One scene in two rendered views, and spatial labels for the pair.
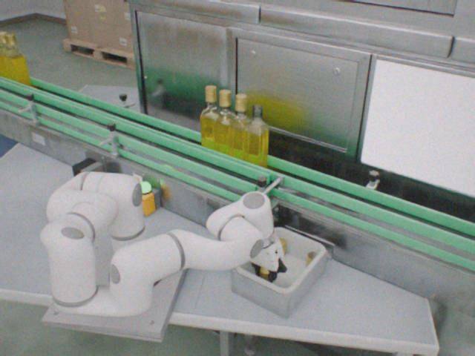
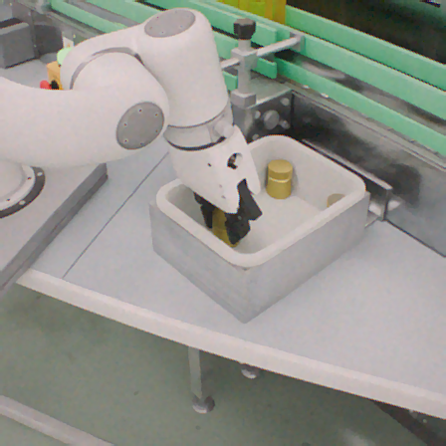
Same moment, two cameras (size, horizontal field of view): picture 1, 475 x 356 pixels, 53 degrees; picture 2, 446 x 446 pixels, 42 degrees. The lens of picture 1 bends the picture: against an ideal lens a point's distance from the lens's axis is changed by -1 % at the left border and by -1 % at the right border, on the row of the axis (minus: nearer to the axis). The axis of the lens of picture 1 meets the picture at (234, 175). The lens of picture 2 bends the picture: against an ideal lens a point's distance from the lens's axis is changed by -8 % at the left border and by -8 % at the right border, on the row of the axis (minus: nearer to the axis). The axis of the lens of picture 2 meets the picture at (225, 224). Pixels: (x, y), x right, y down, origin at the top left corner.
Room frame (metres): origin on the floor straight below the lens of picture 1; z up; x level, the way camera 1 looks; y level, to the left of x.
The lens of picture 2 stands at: (0.38, -0.22, 1.28)
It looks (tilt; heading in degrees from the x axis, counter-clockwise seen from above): 39 degrees down; 13
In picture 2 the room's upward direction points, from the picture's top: straight up
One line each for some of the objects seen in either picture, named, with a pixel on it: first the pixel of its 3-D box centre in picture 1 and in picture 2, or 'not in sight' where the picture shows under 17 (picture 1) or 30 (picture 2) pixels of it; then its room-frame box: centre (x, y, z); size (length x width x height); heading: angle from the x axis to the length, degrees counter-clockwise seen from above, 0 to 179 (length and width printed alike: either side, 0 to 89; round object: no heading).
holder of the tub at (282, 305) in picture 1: (285, 265); (277, 213); (1.01, -0.14, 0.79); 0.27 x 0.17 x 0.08; 145
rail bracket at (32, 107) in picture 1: (27, 112); not in sight; (1.71, 0.80, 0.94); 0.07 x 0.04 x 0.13; 145
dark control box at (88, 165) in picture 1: (88, 174); (10, 43); (1.49, 0.53, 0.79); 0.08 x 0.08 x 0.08; 55
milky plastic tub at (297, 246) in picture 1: (280, 268); (263, 216); (0.99, -0.13, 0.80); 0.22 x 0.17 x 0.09; 145
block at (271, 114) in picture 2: (267, 217); (264, 115); (1.15, -0.10, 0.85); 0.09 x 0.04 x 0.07; 145
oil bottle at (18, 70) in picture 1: (18, 66); not in sight; (2.02, 0.95, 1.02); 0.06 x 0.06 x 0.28; 55
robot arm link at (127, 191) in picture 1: (118, 203); not in sight; (0.99, 0.29, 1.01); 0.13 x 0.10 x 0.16; 76
